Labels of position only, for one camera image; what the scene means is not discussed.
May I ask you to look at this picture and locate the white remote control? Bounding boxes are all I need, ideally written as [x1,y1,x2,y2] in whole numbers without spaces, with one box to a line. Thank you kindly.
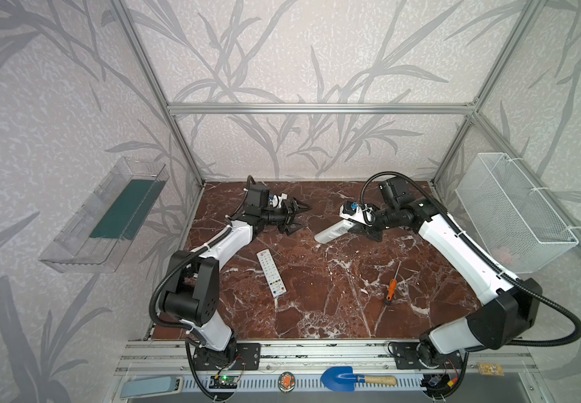
[314,218,365,243]

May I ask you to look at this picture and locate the orange handled screwdriver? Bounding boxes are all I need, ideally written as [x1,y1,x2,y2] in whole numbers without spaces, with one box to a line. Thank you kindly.
[383,262,401,306]

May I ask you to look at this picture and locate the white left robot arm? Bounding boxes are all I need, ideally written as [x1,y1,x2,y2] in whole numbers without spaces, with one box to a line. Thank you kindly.
[148,176,311,354]

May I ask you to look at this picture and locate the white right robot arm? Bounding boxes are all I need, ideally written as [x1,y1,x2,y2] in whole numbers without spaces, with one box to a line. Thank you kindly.
[356,171,581,358]

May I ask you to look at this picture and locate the white remote with coloured buttons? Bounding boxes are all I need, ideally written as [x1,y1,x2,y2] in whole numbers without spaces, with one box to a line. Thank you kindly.
[256,250,287,298]

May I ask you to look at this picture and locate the pink object in basket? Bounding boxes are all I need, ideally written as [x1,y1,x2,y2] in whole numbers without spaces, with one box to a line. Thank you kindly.
[490,246,515,267]

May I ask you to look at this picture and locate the small round orange gadget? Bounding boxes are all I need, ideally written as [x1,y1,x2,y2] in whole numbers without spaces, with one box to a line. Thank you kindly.
[278,371,297,393]

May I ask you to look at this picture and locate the green led circuit board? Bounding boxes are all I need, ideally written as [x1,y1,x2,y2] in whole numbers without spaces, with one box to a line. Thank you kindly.
[209,374,240,390]

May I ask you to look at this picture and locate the small tan circuit board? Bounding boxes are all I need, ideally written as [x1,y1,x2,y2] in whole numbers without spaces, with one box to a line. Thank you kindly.
[478,363,505,376]

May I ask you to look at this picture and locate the grey flat device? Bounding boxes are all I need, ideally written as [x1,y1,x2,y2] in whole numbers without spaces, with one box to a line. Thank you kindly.
[119,375,183,400]

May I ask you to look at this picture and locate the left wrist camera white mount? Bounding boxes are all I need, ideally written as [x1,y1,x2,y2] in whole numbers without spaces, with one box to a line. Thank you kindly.
[269,193,289,208]

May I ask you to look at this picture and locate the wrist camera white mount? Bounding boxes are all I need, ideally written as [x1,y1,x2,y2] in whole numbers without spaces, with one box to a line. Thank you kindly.
[269,193,289,208]
[339,201,375,225]

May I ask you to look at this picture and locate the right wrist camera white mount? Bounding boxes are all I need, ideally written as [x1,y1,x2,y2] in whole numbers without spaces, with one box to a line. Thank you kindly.
[339,201,375,225]

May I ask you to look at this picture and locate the white wire mesh basket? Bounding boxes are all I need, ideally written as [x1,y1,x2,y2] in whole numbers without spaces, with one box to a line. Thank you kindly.
[456,153,579,275]

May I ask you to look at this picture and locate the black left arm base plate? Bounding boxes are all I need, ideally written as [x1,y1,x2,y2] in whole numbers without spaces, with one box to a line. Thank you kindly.
[192,343,261,371]

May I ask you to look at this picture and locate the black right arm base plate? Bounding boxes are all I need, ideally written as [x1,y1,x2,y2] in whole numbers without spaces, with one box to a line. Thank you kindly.
[387,341,464,370]

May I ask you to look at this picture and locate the blue trowel wooden handle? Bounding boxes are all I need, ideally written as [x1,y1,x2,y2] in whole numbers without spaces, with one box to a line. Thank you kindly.
[320,366,398,392]

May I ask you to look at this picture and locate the right side wired circuit board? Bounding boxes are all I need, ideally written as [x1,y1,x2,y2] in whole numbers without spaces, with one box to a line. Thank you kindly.
[421,374,459,400]

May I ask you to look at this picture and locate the clear plastic wall bin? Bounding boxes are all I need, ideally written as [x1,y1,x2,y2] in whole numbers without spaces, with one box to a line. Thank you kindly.
[39,157,170,274]

